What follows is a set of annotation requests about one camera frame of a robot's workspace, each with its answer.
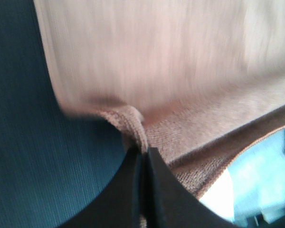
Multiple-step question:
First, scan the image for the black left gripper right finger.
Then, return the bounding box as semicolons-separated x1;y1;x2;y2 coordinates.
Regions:
144;148;235;228

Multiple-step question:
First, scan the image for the white plastic storage bin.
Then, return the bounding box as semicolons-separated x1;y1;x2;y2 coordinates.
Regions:
200;129;285;228

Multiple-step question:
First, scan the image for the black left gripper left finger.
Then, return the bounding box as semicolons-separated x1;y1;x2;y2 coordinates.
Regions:
60;146;142;228

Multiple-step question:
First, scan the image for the black table cloth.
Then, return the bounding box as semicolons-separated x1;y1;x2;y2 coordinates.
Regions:
0;0;125;228

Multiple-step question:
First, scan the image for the brown microfiber towel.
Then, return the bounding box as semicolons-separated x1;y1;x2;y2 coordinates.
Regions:
34;0;285;197

